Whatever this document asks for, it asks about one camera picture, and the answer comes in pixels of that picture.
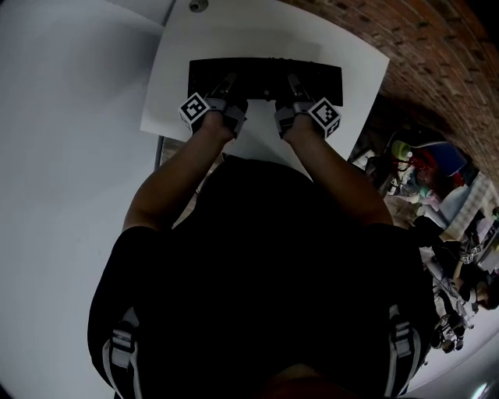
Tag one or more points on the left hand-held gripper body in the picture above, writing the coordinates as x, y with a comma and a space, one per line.
193, 109

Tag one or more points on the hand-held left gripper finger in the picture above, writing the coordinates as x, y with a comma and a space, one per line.
223, 89

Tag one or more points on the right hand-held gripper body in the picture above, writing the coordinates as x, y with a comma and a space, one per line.
325, 115

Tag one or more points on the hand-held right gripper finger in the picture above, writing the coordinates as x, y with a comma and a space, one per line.
298, 91

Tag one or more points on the black keyboard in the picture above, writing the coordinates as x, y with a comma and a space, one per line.
261, 78

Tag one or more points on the person's left forearm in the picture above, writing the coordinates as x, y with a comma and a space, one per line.
175, 179

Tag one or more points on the person's right forearm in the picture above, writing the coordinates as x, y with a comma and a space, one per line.
339, 175

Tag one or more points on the white table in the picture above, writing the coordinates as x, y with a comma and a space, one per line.
265, 35

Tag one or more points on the dark brown bag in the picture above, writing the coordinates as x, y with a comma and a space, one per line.
376, 171

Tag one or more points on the green plastic bottle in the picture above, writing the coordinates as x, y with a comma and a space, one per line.
400, 149

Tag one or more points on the person's black shirt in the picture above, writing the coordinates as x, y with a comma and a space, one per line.
265, 272

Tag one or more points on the plaid cloth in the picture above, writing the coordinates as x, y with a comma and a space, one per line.
475, 202

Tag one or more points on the pile of dark equipment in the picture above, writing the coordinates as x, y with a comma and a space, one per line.
448, 331

